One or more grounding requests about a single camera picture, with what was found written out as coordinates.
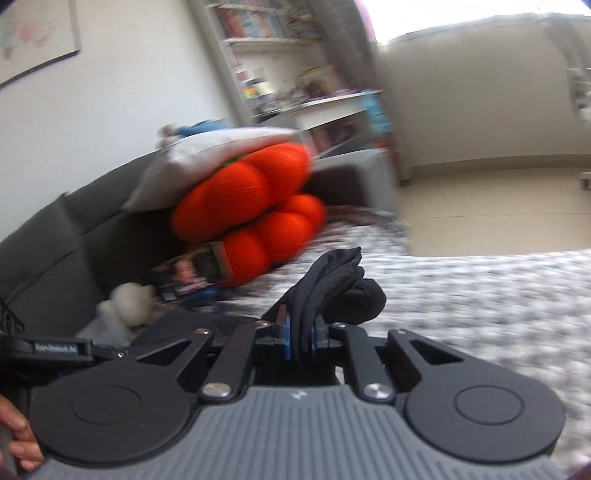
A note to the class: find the row of books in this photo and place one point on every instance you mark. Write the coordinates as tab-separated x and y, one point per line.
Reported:
258	23

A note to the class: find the white bookshelf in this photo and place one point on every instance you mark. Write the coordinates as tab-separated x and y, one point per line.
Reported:
231	60

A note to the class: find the white office chair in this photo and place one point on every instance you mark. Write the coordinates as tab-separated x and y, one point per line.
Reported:
579	92

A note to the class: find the grey patterned curtain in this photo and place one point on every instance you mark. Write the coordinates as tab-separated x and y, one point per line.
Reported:
351	55

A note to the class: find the white pillow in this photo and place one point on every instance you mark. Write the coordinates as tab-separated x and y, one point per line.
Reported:
198	157

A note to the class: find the framed wall picture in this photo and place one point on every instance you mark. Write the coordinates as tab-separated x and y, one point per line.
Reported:
32	37

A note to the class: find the white plush toy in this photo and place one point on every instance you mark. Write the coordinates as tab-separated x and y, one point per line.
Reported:
124	309

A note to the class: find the blue phone stand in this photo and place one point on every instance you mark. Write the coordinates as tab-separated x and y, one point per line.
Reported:
198	297

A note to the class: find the grey sofa armrest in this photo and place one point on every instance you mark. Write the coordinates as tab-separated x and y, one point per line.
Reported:
69	249

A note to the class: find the white desk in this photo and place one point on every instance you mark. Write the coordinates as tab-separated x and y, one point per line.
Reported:
332	106

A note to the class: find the smartphone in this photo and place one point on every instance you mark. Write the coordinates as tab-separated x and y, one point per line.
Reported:
194	272

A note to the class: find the grey white quilted blanket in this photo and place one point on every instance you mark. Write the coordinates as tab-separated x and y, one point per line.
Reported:
461	300

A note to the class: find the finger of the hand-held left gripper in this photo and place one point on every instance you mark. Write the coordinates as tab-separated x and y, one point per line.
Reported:
113	356

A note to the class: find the black t-shirt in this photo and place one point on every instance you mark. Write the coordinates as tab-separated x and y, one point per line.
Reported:
355	300

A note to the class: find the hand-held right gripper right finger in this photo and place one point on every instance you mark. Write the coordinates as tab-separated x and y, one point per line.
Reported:
315	339

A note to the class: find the blue plush toy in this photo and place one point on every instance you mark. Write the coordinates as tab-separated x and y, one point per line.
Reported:
203	131

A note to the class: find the window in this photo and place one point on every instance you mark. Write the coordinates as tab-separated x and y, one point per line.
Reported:
461	16

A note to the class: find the person's left hand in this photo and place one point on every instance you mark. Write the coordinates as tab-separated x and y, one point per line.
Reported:
18	420

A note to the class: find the grey checked sheet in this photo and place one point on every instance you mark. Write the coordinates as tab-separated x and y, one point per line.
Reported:
369	226

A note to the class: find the orange pumpkin cushion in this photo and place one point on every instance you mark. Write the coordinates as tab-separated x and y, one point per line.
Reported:
240	198

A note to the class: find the blue hanging bag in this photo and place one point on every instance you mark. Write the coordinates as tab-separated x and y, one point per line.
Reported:
378	117

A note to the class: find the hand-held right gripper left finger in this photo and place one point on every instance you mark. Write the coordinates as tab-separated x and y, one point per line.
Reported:
287	339

